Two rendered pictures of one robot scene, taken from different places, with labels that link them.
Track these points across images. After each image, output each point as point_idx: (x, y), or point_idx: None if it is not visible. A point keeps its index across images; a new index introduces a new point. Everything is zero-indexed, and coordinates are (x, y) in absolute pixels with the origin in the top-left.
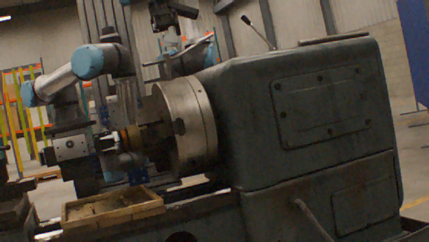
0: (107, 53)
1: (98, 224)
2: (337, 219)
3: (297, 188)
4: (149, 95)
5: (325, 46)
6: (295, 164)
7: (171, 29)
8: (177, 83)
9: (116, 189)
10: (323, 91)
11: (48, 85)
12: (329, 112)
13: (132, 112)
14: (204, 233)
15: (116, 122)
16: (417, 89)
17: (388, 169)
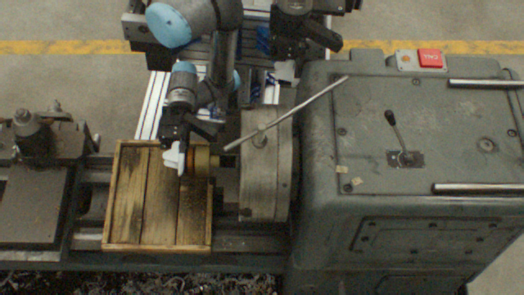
0: (199, 26)
1: (140, 251)
2: (380, 287)
3: (350, 270)
4: (237, 117)
5: (462, 208)
6: (358, 257)
7: (291, 65)
8: (264, 160)
9: (198, 55)
10: (428, 233)
11: None
12: (423, 243)
13: (226, 59)
14: (246, 260)
15: None
16: None
17: (466, 274)
